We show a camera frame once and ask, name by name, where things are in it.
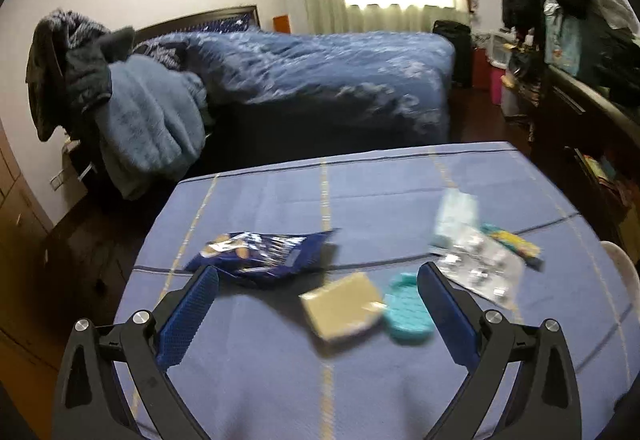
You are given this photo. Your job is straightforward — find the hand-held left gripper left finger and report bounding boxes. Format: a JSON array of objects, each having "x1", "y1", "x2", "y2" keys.
[{"x1": 52, "y1": 265, "x2": 221, "y2": 440}]

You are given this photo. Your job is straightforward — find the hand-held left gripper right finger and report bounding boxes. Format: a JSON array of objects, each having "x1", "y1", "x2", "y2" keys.
[{"x1": 416, "y1": 262, "x2": 583, "y2": 440}]

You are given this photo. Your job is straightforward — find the teal silicone pad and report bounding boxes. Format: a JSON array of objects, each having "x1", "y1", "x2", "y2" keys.
[{"x1": 382, "y1": 271, "x2": 437, "y2": 346}]

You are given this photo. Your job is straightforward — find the blue snack packet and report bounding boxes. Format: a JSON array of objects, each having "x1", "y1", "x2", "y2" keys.
[{"x1": 184, "y1": 230, "x2": 341, "y2": 288}]

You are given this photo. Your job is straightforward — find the beige square sponge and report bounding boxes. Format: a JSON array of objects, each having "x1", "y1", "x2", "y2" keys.
[{"x1": 299, "y1": 271, "x2": 387, "y2": 343}]

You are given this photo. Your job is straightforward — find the silver blister pack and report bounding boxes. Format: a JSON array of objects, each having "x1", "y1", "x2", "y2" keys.
[{"x1": 429, "y1": 225, "x2": 526, "y2": 311}]

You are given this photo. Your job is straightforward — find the yellow and teal packet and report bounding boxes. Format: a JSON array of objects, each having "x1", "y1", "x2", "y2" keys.
[{"x1": 480, "y1": 222, "x2": 545, "y2": 271}]

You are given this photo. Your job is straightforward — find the pale green packet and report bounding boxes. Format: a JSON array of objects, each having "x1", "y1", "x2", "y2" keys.
[{"x1": 432, "y1": 190, "x2": 480, "y2": 245}]

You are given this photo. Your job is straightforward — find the white round container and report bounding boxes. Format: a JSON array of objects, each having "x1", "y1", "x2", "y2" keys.
[{"x1": 599, "y1": 240, "x2": 640, "y2": 305}]

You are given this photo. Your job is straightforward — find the dark nightstand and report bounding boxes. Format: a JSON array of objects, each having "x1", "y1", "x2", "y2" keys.
[{"x1": 60, "y1": 140, "x2": 101, "y2": 185}]

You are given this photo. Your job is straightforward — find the brown wooden wardrobe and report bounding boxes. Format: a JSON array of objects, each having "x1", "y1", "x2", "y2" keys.
[{"x1": 0, "y1": 120, "x2": 56, "y2": 361}]

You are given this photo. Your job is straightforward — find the light blue fleece robe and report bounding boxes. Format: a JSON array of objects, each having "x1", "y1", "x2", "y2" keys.
[{"x1": 97, "y1": 54, "x2": 208, "y2": 201}]

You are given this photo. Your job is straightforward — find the bed with blue duvet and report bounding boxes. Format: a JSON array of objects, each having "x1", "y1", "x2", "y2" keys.
[{"x1": 135, "y1": 4, "x2": 451, "y2": 173}]

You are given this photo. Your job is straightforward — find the dark wooden dresser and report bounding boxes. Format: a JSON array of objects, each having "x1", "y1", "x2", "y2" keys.
[{"x1": 530, "y1": 64, "x2": 640, "y2": 265}]

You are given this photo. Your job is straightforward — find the pink bin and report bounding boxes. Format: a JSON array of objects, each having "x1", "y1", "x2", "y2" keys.
[{"x1": 490, "y1": 67, "x2": 505, "y2": 105}]

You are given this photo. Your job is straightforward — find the red box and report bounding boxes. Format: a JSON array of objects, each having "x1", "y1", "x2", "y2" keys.
[{"x1": 472, "y1": 47, "x2": 493, "y2": 90}]

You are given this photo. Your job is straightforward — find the dark puffer jacket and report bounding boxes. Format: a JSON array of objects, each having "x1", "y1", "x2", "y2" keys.
[{"x1": 62, "y1": 27, "x2": 137, "y2": 141}]

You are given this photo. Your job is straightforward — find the black suitcase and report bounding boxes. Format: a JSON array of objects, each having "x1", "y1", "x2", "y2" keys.
[{"x1": 432, "y1": 20, "x2": 473, "y2": 88}]

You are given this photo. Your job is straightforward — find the white drawer unit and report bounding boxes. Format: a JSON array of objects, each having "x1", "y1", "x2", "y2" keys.
[{"x1": 490, "y1": 30, "x2": 516, "y2": 70}]

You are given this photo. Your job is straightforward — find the blue floral duvet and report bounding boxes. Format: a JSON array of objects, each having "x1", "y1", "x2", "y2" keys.
[{"x1": 132, "y1": 30, "x2": 456, "y2": 145}]

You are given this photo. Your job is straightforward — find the blue star-print pillow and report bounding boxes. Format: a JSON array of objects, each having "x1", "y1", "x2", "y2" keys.
[{"x1": 200, "y1": 14, "x2": 258, "y2": 34}]

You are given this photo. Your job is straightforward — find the teal printed bag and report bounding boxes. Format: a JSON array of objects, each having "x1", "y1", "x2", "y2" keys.
[{"x1": 544, "y1": 0, "x2": 583, "y2": 70}]

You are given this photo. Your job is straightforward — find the pile of dark clothes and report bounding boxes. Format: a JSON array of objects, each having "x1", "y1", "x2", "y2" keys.
[{"x1": 580, "y1": 14, "x2": 640, "y2": 105}]

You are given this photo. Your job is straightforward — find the white cloth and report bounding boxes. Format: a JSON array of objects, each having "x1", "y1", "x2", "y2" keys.
[{"x1": 592, "y1": 0, "x2": 638, "y2": 30}]

